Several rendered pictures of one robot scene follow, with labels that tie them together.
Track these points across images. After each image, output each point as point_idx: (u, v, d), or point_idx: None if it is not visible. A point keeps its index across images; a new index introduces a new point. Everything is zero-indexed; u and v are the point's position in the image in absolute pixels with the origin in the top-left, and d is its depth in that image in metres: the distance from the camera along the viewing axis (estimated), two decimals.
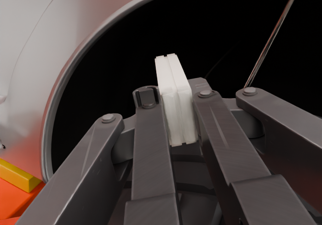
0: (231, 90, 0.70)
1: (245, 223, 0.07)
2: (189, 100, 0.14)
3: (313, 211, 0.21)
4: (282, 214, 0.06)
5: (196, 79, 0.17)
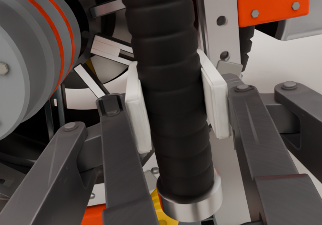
0: None
1: (245, 223, 0.07)
2: (225, 95, 0.13)
3: None
4: (302, 212, 0.06)
5: (226, 74, 0.16)
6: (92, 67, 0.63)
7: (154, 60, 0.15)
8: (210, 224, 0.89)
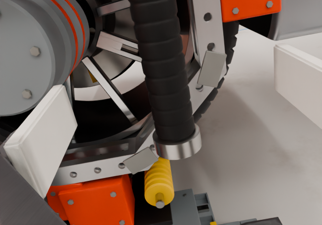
0: None
1: (245, 223, 0.07)
2: None
3: None
4: None
5: None
6: None
7: (149, 39, 0.21)
8: (205, 208, 0.95)
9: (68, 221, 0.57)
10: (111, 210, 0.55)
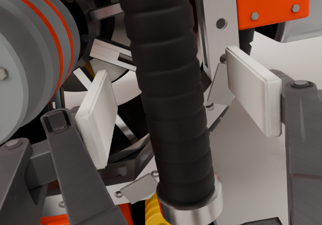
0: None
1: (245, 223, 0.07)
2: (279, 91, 0.13)
3: None
4: None
5: (269, 71, 0.16)
6: (91, 70, 0.63)
7: (153, 66, 0.14)
8: None
9: None
10: None
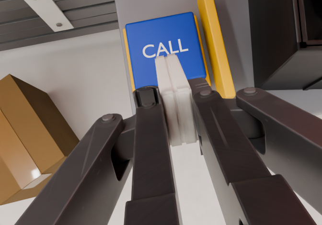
0: None
1: (245, 223, 0.07)
2: (189, 100, 0.14)
3: None
4: (282, 214, 0.06)
5: (196, 79, 0.17)
6: None
7: None
8: None
9: None
10: None
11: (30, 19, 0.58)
